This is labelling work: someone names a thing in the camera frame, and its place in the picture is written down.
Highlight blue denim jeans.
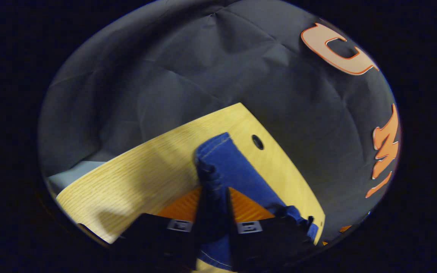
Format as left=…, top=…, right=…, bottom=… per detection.
left=193, top=132, right=319, bottom=272

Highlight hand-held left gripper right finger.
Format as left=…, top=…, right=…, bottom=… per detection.
left=218, top=187, right=316, bottom=273

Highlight black backdrop cloth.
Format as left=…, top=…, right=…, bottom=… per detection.
left=38, top=0, right=402, bottom=247

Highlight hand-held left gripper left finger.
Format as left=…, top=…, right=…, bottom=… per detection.
left=108, top=185, right=215, bottom=271

